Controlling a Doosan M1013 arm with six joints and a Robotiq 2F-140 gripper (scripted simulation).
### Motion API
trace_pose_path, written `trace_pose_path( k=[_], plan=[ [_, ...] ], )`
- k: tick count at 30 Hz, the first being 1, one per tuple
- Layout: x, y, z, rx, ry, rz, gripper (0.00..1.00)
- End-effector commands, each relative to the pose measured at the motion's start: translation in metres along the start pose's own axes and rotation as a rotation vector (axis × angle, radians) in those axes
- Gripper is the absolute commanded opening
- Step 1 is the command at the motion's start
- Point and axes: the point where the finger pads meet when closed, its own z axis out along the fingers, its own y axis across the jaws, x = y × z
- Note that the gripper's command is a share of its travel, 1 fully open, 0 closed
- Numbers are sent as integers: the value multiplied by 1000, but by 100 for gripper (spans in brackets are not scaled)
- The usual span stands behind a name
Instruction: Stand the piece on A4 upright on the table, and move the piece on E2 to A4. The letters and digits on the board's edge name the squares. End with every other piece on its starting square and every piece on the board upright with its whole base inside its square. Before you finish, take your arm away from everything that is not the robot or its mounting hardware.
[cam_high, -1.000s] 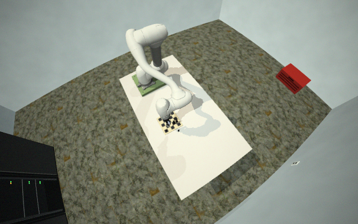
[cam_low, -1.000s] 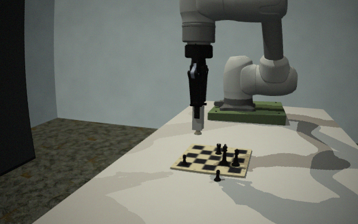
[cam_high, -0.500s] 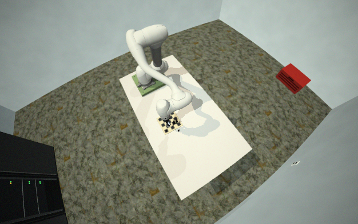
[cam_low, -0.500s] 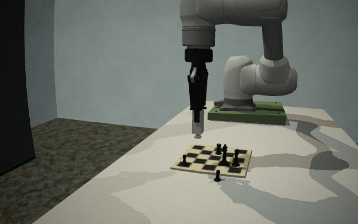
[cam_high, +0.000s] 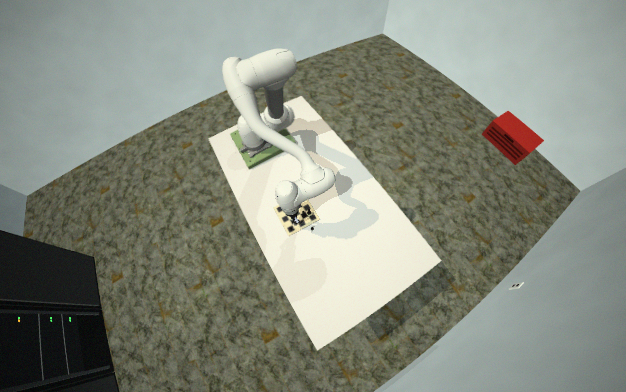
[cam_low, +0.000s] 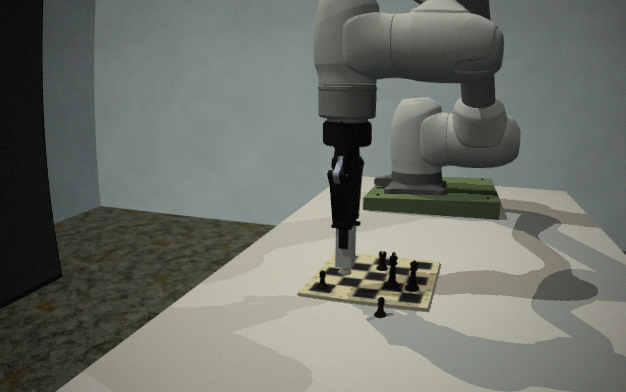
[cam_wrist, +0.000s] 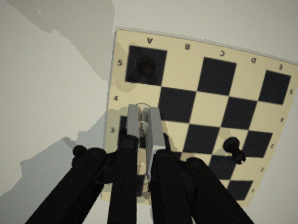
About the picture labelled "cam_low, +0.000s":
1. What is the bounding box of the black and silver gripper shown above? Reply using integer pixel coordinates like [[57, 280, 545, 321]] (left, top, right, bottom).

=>
[[323, 121, 372, 269]]

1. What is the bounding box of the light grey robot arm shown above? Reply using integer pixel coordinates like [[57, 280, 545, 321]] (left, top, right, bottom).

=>
[[313, 0, 521, 195]]

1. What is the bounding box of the black and cream chessboard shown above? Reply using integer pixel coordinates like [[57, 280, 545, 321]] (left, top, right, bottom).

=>
[[298, 253, 440, 312]]

